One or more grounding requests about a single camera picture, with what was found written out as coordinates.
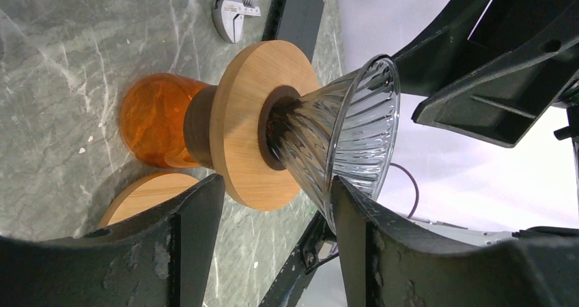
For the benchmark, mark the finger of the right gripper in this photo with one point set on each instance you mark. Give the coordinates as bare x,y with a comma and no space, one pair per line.
427,60

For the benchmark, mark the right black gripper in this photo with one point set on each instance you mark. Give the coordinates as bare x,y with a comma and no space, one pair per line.
499,102

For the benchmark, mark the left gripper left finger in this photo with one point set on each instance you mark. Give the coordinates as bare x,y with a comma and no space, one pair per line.
160,257

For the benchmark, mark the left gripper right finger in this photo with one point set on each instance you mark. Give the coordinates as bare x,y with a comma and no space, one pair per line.
387,260

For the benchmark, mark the clear glass dripper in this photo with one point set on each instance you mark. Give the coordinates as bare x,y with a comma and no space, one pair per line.
347,128

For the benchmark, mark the orange glass carafe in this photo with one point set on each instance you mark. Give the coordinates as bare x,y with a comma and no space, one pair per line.
152,118

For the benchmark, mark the black block near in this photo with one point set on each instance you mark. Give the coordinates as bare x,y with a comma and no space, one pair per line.
295,21

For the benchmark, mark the black base frame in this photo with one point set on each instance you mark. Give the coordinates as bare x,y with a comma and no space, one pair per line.
316,247

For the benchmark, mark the red handled adjustable wrench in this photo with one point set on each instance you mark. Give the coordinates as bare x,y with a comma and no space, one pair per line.
228,17

